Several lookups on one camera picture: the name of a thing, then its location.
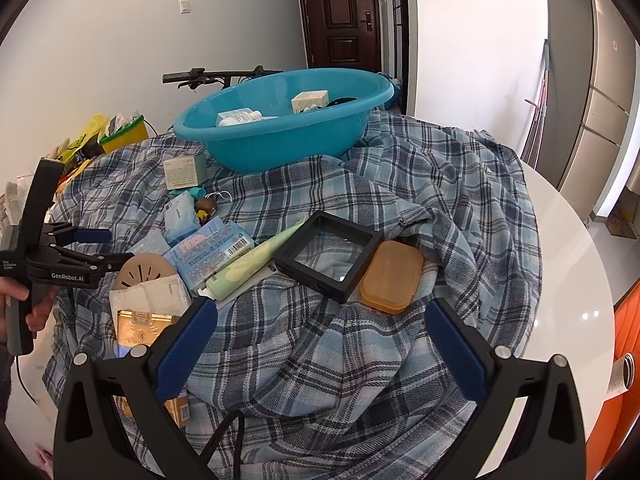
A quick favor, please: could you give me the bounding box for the yellow plastic bag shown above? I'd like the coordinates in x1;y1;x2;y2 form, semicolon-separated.
62;112;110;161

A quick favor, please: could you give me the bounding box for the blue plastic basin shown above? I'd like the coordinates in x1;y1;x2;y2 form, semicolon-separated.
173;69;394;175

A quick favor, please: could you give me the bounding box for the pale green carton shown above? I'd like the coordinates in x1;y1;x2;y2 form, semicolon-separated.
164;152;208;191

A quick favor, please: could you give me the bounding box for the black square display frame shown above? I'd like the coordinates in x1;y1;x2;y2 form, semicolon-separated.
273;211;385;304

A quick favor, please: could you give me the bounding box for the brown toy keychain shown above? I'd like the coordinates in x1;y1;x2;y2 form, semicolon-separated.
194;190;231;224

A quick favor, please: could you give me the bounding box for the dark brown entrance door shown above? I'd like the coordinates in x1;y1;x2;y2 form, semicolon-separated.
295;0;382;71

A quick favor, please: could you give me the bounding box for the white sachet packet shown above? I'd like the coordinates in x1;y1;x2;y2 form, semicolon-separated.
110;275;194;319

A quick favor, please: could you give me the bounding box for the orange box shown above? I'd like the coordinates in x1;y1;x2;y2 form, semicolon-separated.
120;392;192;429

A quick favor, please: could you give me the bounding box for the brown floor mat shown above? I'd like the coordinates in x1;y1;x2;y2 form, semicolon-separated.
602;205;640;239

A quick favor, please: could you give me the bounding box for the black cable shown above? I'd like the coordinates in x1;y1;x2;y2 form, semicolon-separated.
200;410;246;480

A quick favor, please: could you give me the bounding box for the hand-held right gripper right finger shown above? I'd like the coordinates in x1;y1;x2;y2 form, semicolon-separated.
424;297;586;480

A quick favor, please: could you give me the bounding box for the black framed sliding door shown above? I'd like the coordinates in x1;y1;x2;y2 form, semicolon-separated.
387;0;411;116

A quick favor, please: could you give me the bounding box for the tan rounded box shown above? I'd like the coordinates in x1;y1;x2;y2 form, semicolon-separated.
359;240;425;315

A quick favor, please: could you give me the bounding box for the clear plastic bag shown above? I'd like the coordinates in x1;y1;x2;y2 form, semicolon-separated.
0;175;32;232

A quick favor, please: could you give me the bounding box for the black folding bicycle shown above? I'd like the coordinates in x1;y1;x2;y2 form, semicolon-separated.
161;65;284;90

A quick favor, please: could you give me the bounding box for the person's left hand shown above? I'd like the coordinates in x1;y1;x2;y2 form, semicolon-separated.
0;280;59;333

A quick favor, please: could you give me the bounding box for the beige carton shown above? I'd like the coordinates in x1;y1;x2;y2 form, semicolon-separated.
291;90;330;114

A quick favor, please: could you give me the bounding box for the light blue packet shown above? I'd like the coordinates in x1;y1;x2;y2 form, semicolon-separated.
164;195;201;244
132;230;171;261

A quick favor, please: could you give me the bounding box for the white lotion bottle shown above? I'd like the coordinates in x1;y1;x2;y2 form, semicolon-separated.
216;109;262;128

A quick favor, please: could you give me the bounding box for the blue and pink box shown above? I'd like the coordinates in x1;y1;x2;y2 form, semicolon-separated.
162;217;256;291

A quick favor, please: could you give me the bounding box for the grey refrigerator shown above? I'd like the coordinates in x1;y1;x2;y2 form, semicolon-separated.
537;0;640;221

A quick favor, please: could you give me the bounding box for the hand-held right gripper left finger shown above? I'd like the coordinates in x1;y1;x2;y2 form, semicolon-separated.
52;297;221;480

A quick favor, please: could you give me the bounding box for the yellow bin with green rim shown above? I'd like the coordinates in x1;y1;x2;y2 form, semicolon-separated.
99;115;150;154

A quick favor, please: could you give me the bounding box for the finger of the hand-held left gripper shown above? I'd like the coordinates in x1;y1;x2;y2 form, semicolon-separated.
42;222;114;247
47;245;136;281

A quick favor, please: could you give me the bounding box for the blue plaid cloth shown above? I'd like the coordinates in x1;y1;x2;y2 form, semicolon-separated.
42;107;544;480

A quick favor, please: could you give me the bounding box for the gold ornate box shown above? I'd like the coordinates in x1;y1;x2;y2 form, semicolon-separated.
116;310;182;347

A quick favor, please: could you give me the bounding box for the pale green tube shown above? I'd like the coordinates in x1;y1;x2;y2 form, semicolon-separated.
197;215;307;302

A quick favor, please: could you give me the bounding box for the round slotted wooden disc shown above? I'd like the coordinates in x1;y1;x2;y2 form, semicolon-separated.
116;254;179;291

